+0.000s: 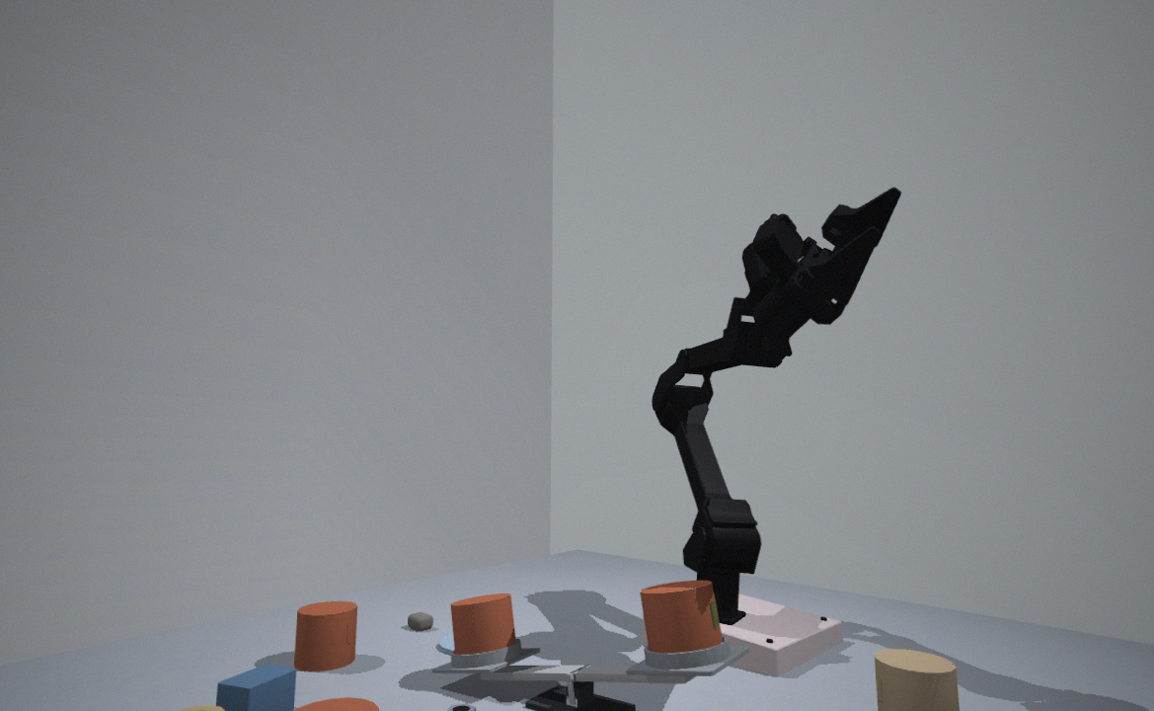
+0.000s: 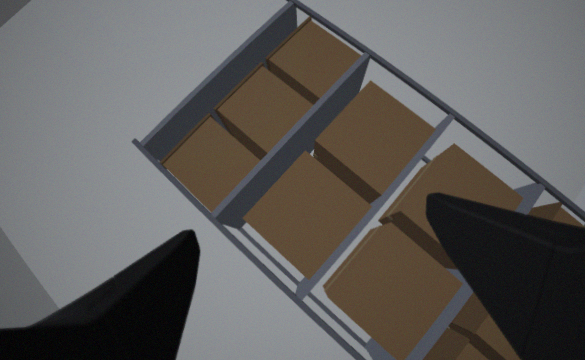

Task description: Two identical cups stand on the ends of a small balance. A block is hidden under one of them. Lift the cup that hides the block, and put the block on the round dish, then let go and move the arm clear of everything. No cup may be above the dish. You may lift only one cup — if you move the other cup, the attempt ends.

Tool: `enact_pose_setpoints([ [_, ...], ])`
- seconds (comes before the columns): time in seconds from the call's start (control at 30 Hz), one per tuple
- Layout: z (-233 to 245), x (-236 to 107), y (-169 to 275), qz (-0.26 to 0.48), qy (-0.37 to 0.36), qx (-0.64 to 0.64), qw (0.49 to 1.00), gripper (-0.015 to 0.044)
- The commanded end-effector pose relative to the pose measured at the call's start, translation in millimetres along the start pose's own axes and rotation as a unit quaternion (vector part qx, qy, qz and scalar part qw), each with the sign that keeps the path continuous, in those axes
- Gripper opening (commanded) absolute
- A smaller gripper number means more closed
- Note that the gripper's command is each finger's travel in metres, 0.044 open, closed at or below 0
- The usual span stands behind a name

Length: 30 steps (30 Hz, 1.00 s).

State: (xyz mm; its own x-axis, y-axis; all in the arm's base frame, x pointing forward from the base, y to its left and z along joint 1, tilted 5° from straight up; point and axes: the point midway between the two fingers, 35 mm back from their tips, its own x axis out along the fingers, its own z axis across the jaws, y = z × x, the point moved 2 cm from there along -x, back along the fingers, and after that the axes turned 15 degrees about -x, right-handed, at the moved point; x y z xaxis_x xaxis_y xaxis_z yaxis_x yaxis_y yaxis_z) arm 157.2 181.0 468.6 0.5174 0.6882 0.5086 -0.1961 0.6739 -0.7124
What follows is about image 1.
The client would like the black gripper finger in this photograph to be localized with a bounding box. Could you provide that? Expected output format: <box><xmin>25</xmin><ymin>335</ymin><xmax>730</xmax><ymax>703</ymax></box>
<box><xmin>834</xmin><ymin>187</ymin><xmax>901</xmax><ymax>248</ymax></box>
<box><xmin>801</xmin><ymin>226</ymin><xmax>881</xmax><ymax>306</ymax></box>

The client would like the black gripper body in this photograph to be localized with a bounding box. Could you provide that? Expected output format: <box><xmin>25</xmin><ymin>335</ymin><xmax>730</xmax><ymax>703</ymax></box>
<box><xmin>775</xmin><ymin>204</ymin><xmax>859</xmax><ymax>325</ymax></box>

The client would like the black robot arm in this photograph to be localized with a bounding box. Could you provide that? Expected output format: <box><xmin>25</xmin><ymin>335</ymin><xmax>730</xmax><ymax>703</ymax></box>
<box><xmin>652</xmin><ymin>214</ymin><xmax>816</xmax><ymax>624</ymax></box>

